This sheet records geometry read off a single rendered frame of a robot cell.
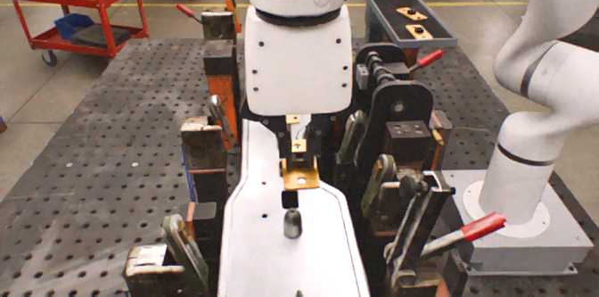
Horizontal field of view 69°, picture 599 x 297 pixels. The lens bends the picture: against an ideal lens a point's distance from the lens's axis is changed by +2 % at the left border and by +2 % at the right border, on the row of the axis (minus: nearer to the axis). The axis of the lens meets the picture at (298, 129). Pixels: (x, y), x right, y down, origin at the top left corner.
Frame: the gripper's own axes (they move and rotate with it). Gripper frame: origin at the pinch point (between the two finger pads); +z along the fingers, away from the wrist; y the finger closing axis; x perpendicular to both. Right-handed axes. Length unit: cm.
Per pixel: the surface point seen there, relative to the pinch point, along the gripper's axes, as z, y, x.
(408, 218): 13.6, -14.3, -1.0
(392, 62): 11.9, -23.0, -42.5
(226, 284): 27.5, 10.7, -3.1
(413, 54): 21, -36, -65
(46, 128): 126, 143, -198
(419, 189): 7.0, -14.2, 0.5
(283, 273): 27.5, 2.2, -4.4
